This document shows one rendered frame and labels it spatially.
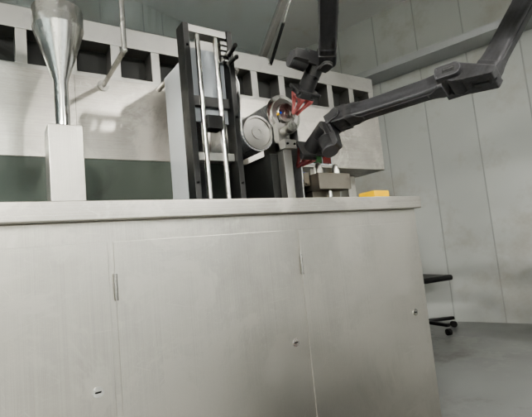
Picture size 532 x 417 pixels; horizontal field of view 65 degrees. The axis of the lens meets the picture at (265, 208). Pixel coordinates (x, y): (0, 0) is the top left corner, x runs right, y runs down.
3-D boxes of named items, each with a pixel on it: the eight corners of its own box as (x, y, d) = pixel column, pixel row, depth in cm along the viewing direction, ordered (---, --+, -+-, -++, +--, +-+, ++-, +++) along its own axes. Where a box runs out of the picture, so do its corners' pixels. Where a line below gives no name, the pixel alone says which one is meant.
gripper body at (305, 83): (319, 100, 147) (328, 80, 144) (296, 95, 142) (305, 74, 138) (310, 92, 152) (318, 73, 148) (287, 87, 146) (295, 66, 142)
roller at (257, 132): (245, 147, 141) (242, 113, 142) (212, 165, 162) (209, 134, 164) (274, 150, 148) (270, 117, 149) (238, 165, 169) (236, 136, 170)
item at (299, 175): (302, 179, 154) (297, 130, 156) (267, 189, 173) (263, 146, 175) (303, 179, 154) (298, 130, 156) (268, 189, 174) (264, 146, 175)
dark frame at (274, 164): (275, 210, 145) (270, 153, 147) (230, 221, 172) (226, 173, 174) (292, 209, 149) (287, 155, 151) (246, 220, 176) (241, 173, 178)
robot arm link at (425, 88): (472, 79, 121) (459, 56, 113) (473, 96, 118) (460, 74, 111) (341, 122, 148) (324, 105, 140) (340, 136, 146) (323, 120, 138)
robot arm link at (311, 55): (334, 65, 133) (335, 42, 135) (303, 55, 128) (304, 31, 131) (315, 84, 143) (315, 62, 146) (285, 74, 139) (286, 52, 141)
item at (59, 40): (42, 219, 109) (33, 12, 114) (37, 225, 120) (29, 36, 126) (98, 218, 116) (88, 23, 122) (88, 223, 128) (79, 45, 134)
